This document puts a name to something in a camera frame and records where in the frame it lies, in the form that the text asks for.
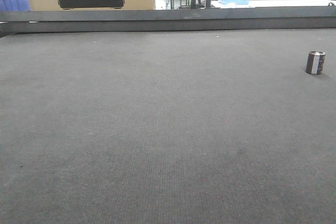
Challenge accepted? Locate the brown cylindrical capacitor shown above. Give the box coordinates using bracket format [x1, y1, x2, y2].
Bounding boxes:
[306, 51, 326, 75]

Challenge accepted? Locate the dark grey table mat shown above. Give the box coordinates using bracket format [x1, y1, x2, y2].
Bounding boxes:
[1, 29, 335, 223]

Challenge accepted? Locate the blue paper tray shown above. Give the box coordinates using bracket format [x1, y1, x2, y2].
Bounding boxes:
[217, 0, 249, 5]

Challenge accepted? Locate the white background table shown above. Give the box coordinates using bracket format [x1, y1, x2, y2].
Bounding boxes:
[211, 0, 335, 8]

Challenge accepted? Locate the dark metal rail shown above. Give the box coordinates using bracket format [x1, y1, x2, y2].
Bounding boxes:
[1, 5, 335, 37]

